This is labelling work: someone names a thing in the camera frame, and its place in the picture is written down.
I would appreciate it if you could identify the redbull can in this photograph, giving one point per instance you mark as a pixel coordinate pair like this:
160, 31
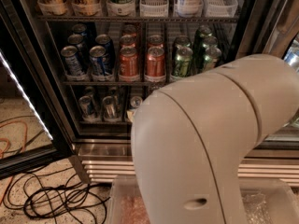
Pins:
110, 107
135, 103
87, 108

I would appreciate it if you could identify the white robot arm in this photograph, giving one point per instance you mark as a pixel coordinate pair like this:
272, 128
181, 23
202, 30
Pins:
189, 137

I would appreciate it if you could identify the front right orange can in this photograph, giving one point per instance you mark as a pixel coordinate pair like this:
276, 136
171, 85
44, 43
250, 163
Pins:
155, 62

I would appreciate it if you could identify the orange can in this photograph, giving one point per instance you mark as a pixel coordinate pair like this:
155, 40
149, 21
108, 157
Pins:
155, 62
128, 62

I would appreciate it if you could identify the front left orange can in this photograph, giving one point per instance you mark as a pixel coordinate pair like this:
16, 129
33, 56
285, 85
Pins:
128, 62

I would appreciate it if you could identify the front left green can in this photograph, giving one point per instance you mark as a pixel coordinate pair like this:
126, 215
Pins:
182, 62

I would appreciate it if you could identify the green can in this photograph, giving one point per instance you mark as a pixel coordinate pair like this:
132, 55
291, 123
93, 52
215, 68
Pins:
211, 58
182, 62

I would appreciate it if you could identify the blue can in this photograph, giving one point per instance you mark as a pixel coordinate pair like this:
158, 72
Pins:
73, 62
100, 61

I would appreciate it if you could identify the steel fridge base grille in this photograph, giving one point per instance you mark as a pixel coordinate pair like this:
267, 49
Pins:
103, 162

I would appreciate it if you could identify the front right green can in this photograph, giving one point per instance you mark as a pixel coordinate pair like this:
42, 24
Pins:
211, 58

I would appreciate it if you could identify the front left blue can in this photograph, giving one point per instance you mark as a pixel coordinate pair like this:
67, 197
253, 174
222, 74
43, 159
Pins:
73, 62

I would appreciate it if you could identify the open fridge door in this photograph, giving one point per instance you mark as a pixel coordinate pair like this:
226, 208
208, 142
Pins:
30, 106

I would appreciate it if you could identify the closed glass fridge door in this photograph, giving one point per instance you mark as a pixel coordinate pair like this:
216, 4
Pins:
264, 26

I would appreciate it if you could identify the left clear plastic bin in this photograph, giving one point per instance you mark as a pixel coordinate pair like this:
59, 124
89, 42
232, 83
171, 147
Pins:
125, 205

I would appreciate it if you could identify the clear plastic bin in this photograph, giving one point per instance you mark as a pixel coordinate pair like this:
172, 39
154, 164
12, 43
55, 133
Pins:
269, 201
125, 205

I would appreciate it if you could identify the right clear plastic bin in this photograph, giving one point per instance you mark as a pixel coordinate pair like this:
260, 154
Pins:
269, 201

